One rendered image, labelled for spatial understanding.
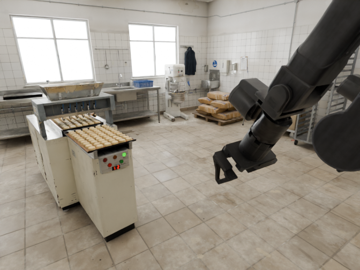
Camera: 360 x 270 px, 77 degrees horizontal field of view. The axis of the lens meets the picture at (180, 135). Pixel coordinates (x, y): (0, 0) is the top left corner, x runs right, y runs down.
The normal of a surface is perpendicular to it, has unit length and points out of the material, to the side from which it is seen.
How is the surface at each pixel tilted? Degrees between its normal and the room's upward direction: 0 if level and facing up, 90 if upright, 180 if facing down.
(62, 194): 90
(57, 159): 90
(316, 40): 82
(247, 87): 92
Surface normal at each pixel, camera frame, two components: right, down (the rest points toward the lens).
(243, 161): 0.24, -0.67
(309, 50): -0.79, 0.00
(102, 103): 0.64, 0.25
